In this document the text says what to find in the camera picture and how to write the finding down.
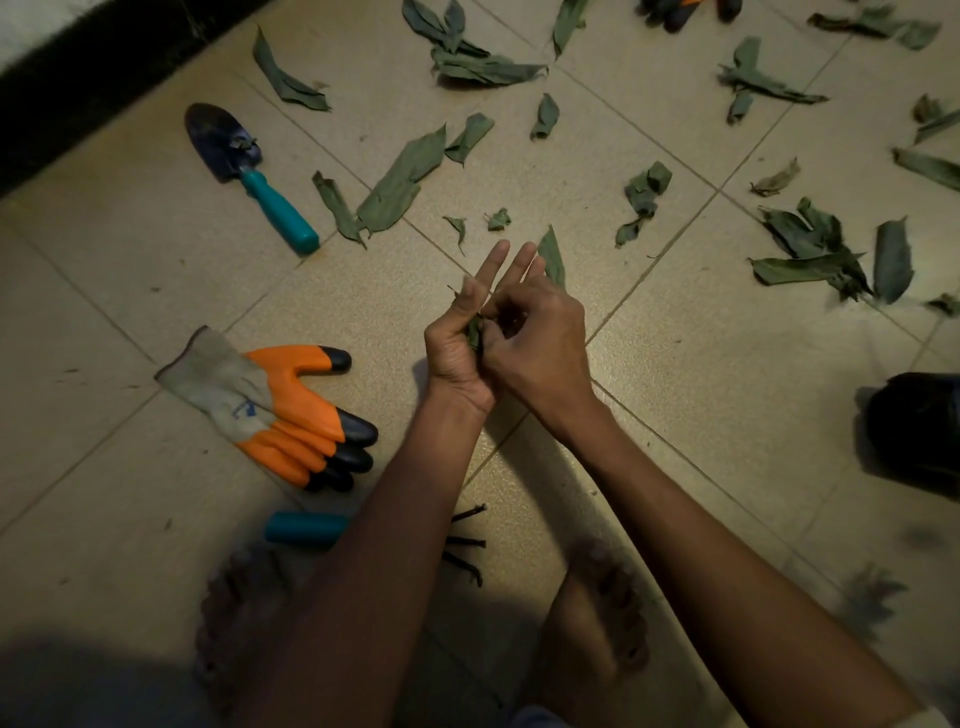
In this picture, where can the person's left hand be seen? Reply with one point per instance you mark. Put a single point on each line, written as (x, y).
(454, 367)

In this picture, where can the person's right hand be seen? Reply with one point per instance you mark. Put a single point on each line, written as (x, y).
(544, 352)

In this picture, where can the person's right forearm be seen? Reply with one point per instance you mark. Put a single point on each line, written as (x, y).
(735, 592)

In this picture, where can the person's left forearm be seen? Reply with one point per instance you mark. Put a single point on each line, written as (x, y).
(375, 585)

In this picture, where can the person's left foot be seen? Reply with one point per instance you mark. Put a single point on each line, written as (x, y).
(240, 622)

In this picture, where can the person's right leg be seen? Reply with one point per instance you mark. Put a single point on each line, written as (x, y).
(536, 718)

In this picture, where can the person's grey shirt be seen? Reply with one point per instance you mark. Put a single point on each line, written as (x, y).
(926, 720)

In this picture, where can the orange black work glove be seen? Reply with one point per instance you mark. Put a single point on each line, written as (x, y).
(292, 405)
(679, 11)

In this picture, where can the small black plastic pot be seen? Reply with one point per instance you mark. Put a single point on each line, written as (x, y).
(919, 435)

